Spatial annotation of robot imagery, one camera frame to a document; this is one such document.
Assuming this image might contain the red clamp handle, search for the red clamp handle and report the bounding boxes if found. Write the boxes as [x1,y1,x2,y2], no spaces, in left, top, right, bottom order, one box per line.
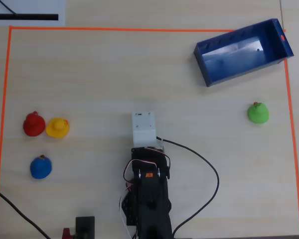
[62,227,77,239]

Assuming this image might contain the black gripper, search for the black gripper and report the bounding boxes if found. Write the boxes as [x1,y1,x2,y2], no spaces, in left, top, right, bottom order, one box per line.
[131,146,171,180]

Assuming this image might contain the thin black cable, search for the thin black cable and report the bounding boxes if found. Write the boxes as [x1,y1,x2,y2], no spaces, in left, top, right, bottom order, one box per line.
[0,0,17,15]

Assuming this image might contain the blue plastic box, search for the blue plastic box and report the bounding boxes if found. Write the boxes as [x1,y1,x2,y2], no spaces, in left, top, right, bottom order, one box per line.
[193,18,295,88]

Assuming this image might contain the thick black cable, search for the thick black cable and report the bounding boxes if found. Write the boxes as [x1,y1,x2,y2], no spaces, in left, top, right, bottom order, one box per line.
[0,184,52,239]

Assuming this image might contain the black table clamp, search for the black table clamp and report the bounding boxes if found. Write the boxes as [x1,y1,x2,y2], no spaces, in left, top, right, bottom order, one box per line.
[75,216,96,239]

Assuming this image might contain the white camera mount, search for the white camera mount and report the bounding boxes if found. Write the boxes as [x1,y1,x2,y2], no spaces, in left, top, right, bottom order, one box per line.
[131,111,157,150]

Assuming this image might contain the orange tape strip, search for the orange tape strip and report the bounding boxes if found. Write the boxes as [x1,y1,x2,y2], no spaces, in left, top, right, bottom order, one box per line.
[9,25,287,33]
[284,59,299,236]
[0,25,13,239]

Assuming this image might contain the black camera cable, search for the black camera cable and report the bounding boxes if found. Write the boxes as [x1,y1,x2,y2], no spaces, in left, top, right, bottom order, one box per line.
[155,136,220,238]

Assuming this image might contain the red white servo wires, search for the red white servo wires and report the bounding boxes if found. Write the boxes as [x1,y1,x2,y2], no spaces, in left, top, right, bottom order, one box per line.
[123,146,172,193]

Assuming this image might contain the blue rubber duck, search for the blue rubber duck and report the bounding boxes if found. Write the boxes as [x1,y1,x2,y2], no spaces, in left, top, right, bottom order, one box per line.
[29,154,53,180]

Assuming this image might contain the thin dark wire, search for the thin dark wire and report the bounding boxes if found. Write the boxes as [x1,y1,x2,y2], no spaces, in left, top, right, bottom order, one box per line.
[279,0,287,31]

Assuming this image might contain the red rubber duck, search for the red rubber duck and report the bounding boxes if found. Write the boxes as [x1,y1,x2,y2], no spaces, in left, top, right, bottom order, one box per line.
[23,111,46,137]

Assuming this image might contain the yellow rubber duck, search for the yellow rubber duck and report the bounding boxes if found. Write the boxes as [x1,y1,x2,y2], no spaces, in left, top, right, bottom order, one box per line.
[45,117,70,139]

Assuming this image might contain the green rubber duck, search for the green rubber duck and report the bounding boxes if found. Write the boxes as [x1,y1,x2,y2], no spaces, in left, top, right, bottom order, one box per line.
[247,101,270,124]

